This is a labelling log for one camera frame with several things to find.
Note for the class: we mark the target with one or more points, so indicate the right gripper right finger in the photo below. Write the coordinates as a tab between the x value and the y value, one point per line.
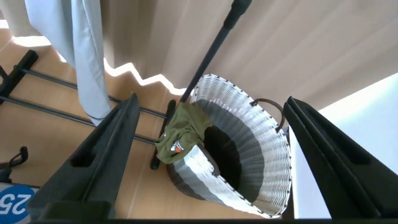
342	180

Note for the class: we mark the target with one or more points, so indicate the white laundry basket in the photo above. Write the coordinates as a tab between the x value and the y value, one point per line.
267	149

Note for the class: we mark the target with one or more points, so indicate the pale grey shorts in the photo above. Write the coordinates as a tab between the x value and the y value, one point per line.
87	62

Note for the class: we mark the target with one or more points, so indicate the green printed shirt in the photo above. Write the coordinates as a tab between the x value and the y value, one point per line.
183	130

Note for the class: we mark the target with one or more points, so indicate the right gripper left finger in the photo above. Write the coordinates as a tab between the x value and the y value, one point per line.
62	189

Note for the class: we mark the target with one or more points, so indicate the black clothes rack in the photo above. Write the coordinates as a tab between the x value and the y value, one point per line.
214	43

